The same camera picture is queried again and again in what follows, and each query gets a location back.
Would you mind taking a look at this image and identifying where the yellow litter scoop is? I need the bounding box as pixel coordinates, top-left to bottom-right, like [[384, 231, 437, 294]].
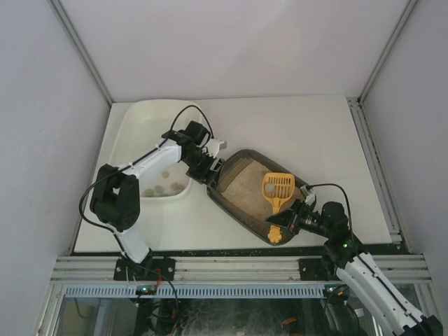
[[261, 171, 295, 244]]

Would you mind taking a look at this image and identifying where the dark brown litter box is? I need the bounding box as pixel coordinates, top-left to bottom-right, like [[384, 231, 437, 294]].
[[207, 149, 295, 246]]

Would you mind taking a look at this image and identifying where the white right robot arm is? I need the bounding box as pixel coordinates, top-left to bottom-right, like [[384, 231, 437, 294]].
[[266, 197, 444, 335]]

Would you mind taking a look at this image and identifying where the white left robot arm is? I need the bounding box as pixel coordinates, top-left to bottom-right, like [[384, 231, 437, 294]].
[[90, 121, 227, 264]]

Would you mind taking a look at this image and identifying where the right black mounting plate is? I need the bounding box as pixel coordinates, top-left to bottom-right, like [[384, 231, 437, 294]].
[[298, 258, 338, 281]]

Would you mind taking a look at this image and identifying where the black mounting plate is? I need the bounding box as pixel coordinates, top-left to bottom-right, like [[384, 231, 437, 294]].
[[113, 257, 176, 281], [298, 258, 338, 281]]

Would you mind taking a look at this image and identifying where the white plastic bin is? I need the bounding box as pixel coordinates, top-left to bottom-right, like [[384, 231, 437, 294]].
[[108, 99, 204, 200]]

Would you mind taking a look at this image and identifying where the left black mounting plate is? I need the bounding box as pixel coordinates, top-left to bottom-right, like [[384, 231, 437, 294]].
[[113, 257, 176, 281]]

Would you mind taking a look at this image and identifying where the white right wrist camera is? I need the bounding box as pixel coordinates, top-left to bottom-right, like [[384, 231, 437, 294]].
[[300, 185, 316, 206]]

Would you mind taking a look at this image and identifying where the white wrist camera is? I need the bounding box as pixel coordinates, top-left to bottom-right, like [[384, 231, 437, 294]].
[[300, 185, 316, 206], [206, 139, 227, 157]]

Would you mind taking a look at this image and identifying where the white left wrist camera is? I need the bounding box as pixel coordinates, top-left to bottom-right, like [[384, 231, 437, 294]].
[[206, 139, 227, 157]]

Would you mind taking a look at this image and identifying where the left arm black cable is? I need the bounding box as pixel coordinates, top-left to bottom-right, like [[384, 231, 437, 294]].
[[169, 104, 214, 139]]

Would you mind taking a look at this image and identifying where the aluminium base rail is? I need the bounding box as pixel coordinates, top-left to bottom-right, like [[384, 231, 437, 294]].
[[50, 255, 432, 284]]

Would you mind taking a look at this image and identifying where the right side aluminium rail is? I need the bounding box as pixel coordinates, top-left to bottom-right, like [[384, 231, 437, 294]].
[[346, 97, 405, 246]]

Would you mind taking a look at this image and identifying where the grey slotted cable duct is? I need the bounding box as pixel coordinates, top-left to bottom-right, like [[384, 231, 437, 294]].
[[65, 283, 325, 299]]

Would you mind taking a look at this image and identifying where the left aluminium frame post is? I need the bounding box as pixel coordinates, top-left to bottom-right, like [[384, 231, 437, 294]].
[[48, 0, 114, 107]]

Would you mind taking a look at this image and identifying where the aluminium frame post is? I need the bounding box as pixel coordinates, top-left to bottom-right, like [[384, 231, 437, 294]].
[[48, 0, 114, 107], [357, 0, 420, 104]]

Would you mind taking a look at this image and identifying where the right aluminium frame post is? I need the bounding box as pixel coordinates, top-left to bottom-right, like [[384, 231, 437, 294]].
[[357, 0, 420, 104]]

